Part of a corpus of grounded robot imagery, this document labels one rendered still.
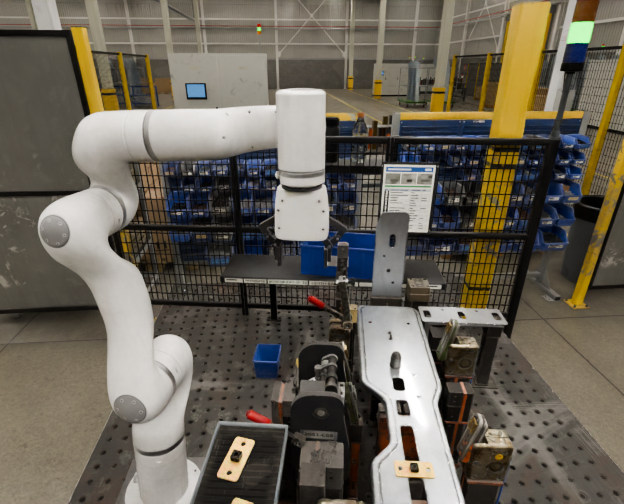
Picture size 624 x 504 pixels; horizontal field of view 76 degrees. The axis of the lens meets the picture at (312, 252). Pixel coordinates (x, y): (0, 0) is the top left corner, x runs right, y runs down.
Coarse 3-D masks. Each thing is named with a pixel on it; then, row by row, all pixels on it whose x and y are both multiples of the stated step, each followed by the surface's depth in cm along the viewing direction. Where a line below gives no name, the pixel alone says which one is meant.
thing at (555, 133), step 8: (568, 64) 141; (576, 64) 140; (568, 72) 143; (568, 80) 144; (568, 88) 145; (560, 104) 148; (560, 112) 149; (560, 120) 150; (552, 128) 153; (552, 136) 152; (560, 136) 152
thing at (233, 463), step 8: (240, 440) 75; (248, 440) 75; (232, 448) 73; (240, 448) 73; (248, 448) 73; (232, 456) 71; (240, 456) 71; (248, 456) 72; (224, 464) 71; (232, 464) 71; (240, 464) 71; (224, 472) 69; (232, 472) 69; (240, 472) 69; (232, 480) 68
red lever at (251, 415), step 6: (246, 414) 82; (252, 414) 82; (258, 414) 82; (252, 420) 82; (258, 420) 82; (264, 420) 82; (270, 420) 83; (288, 432) 84; (294, 438) 84; (300, 438) 84; (294, 444) 84; (300, 444) 84
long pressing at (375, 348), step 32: (384, 320) 139; (416, 320) 139; (384, 352) 123; (416, 352) 123; (384, 384) 111; (416, 384) 111; (416, 416) 101; (416, 448) 93; (448, 448) 93; (384, 480) 85; (448, 480) 85
